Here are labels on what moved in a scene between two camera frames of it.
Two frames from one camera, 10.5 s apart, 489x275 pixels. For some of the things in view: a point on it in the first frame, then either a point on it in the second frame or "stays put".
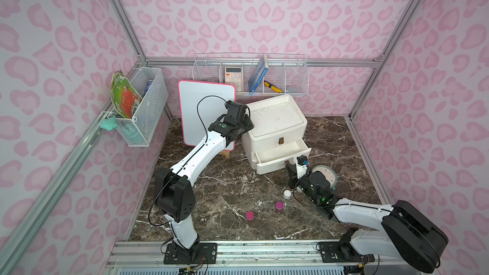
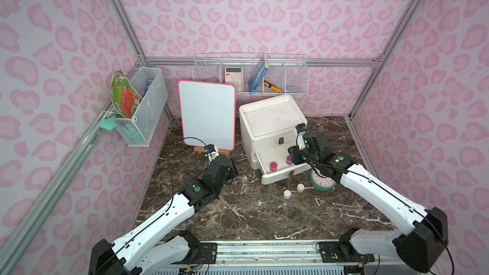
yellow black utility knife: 277,89 stays put
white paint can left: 287,194 stays put
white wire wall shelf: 255,73 stays put
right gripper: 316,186 -> 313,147
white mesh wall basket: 151,84 stays put
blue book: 258,74 stays put
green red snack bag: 125,96 stays put
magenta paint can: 249,216 -> 273,166
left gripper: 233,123 -> 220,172
